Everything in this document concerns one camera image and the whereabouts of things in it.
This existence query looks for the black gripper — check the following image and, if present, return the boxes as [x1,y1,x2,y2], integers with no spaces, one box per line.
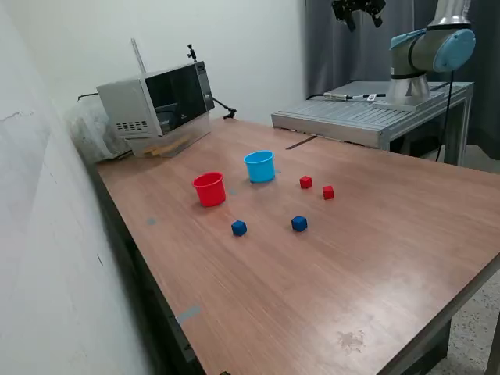
[331,0,388,33]

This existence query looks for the aluminium robot base platform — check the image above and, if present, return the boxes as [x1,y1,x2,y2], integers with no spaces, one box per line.
[271,80,474,167]

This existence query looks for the dark flat strip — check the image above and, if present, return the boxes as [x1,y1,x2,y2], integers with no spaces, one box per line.
[285,134,318,151]

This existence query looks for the blue plastic cup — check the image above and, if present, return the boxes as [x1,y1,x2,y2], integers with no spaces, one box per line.
[243,150,276,184]

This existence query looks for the clear plastic box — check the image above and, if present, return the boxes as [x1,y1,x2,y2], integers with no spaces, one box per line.
[127,112,214,159]

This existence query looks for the thin metal rod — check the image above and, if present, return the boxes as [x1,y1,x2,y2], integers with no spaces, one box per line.
[130,37,148,75]

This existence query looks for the red plastic cup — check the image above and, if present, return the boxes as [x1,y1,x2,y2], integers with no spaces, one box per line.
[191,171,227,207]

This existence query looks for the tan wooden pieces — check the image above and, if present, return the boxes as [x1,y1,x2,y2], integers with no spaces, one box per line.
[142,134,193,158]

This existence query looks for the silver microwave oven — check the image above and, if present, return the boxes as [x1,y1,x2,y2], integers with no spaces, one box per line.
[96,60,216,138]

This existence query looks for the crumpled clear plastic bundle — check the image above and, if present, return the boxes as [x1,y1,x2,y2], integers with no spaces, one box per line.
[64,97,134,165]

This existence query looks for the large grey tape patch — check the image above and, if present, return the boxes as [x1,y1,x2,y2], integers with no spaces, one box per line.
[175,305,202,325]

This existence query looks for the black cable white tag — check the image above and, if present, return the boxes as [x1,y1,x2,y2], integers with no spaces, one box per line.
[305,92,388,102]

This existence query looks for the black hanging cable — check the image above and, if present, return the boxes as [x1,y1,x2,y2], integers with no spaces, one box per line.
[435,69,457,163]

